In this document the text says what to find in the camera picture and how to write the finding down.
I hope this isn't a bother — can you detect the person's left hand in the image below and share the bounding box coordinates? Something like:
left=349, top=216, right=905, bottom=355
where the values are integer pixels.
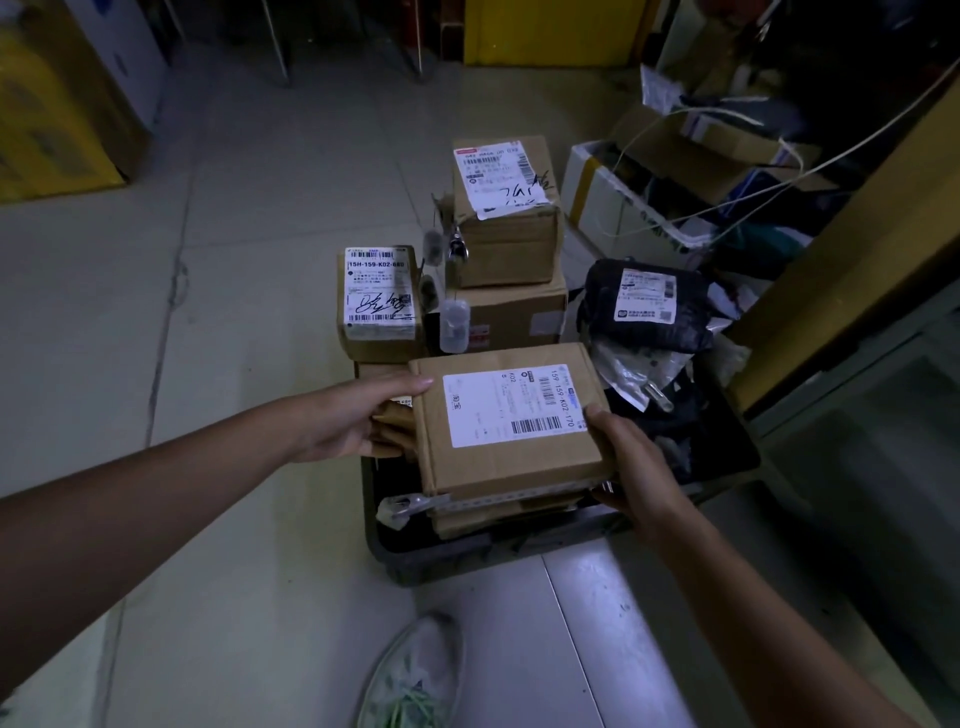
left=287, top=375, right=435, bottom=465

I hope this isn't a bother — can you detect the person's right hand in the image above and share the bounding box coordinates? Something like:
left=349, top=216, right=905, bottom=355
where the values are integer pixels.
left=582, top=404, right=702, bottom=545

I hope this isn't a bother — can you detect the cardboard parcel white label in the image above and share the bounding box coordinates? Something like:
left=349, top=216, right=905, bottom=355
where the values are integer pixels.
left=407, top=342, right=620, bottom=502

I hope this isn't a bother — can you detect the person's right forearm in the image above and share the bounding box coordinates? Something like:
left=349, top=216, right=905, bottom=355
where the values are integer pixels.
left=643, top=498, right=921, bottom=728

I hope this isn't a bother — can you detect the person's left forearm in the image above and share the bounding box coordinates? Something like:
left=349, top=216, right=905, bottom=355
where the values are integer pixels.
left=0, top=395, right=307, bottom=699

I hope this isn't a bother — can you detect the grey plastic bag parcel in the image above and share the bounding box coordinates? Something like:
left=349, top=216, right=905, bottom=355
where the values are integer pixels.
left=588, top=336, right=695, bottom=414

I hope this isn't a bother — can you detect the clear plastic tag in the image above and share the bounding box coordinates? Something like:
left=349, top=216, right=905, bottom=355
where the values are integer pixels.
left=438, top=298, right=471, bottom=354

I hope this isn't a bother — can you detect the small tall cardboard parcel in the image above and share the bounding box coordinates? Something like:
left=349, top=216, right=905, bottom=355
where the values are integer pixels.
left=335, top=245, right=421, bottom=364

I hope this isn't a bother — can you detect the dark plastic crate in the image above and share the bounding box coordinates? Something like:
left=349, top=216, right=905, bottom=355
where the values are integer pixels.
left=361, top=360, right=762, bottom=588

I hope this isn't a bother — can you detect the large plain cardboard box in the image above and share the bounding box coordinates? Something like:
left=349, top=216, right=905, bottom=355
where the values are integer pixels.
left=424, top=271, right=569, bottom=355

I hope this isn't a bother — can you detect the flat cardboard parcel underneath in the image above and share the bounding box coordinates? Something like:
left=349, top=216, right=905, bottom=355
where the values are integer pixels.
left=427, top=483, right=601, bottom=541

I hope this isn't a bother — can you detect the black plastic bag parcel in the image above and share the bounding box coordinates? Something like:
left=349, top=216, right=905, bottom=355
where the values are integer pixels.
left=577, top=258, right=725, bottom=355

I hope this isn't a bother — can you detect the cardboard parcel with scribbled label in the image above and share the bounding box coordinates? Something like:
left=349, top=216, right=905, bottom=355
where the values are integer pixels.
left=450, top=135, right=565, bottom=290

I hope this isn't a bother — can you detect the white foam box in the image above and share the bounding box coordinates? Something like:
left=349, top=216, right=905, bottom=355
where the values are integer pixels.
left=561, top=139, right=717, bottom=260

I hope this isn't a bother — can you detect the white green sneaker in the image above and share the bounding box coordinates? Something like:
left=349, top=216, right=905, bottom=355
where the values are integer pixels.
left=355, top=612, right=465, bottom=728

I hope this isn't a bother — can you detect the open cardboard box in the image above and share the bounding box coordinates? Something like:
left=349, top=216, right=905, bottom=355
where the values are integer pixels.
left=611, top=101, right=822, bottom=207

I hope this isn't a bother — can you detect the wooden cabinet side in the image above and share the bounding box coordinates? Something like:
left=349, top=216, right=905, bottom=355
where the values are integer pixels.
left=727, top=75, right=960, bottom=414

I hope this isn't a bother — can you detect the yellow panel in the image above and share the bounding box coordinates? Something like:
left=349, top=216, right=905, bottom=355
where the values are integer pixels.
left=463, top=0, right=651, bottom=69

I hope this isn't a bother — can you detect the yellow cardboard box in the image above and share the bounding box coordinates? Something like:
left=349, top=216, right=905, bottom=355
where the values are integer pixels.
left=0, top=0, right=151, bottom=204

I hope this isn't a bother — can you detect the white cable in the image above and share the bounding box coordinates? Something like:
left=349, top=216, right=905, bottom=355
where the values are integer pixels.
left=611, top=56, right=960, bottom=240

